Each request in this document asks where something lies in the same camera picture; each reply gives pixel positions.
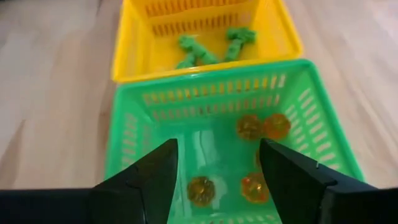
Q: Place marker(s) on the orange plastic pumpkin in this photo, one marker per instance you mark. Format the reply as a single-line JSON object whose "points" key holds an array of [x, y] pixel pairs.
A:
{"points": [[255, 186], [201, 190], [276, 126], [248, 127]]}

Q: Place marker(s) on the yellow plastic basket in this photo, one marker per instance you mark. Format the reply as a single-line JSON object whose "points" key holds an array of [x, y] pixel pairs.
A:
{"points": [[130, 46]]}

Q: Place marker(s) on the green plastic decoration piece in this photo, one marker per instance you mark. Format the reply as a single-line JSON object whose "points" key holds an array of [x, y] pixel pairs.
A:
{"points": [[239, 40], [185, 64], [199, 49]]}

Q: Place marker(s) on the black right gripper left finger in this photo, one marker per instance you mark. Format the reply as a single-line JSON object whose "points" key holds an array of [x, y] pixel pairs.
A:
{"points": [[149, 186]]}

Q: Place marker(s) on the green plastic basket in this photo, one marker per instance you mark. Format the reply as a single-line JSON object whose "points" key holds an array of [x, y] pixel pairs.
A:
{"points": [[217, 149]]}

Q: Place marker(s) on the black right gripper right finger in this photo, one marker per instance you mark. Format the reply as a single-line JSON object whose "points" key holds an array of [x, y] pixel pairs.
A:
{"points": [[295, 186]]}

